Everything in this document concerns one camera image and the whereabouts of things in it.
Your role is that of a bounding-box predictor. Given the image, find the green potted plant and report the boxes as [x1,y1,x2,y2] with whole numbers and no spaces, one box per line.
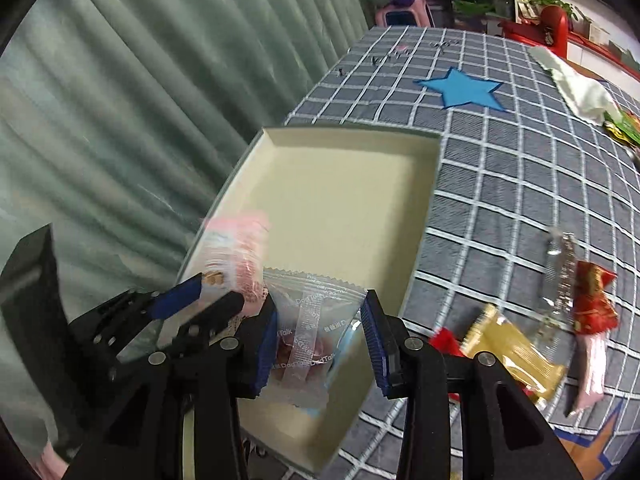
[516,0,579,22]

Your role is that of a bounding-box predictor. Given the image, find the red chair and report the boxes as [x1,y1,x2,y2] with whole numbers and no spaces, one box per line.
[501,5,572,57]

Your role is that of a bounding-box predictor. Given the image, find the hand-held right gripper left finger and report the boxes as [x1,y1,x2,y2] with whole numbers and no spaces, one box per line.
[70,297,281,480]

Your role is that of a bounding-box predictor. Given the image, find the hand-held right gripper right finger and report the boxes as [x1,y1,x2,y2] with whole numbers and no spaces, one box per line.
[360,289,584,480]

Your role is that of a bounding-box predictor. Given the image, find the gold snack packet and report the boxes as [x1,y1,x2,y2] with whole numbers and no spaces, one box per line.
[461,304,567,402]

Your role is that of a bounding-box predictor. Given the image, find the long pink snack packet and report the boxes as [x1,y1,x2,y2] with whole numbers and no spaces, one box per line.
[564,332,609,417]

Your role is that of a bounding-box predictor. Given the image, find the small red snack packet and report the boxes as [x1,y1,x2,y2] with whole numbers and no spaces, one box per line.
[429,326,467,359]

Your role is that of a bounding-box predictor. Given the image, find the white crumpled tissue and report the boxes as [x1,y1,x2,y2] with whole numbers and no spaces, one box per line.
[529,46,622,124]

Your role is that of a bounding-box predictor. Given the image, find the grey checked cloth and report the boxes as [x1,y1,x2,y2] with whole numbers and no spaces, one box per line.
[177,25,640,480]

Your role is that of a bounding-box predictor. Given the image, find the red patterned snack packet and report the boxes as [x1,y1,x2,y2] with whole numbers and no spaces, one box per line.
[571,260,619,337]

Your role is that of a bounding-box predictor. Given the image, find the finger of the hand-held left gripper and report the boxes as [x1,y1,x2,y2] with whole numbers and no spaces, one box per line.
[169,290,247,357]
[69,273,204,357]

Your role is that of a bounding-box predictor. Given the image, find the green snack packet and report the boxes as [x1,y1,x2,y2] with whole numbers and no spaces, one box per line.
[602,109,640,147]

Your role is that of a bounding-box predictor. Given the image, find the beige cardboard box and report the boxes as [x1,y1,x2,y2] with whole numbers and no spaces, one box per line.
[177,126,444,476]

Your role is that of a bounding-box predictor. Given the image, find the clear packet with red candy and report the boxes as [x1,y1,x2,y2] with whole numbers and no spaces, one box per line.
[259,266,369,417]

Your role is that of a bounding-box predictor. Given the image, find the pink plastic stool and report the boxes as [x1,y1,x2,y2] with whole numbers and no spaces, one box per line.
[375,1,434,28]

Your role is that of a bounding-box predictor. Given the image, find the clear packet with brown bar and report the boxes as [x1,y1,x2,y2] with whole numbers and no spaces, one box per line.
[541,229,580,342]

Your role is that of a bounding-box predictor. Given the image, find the green curtain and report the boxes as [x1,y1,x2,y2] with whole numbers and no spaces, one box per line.
[0,0,373,443]

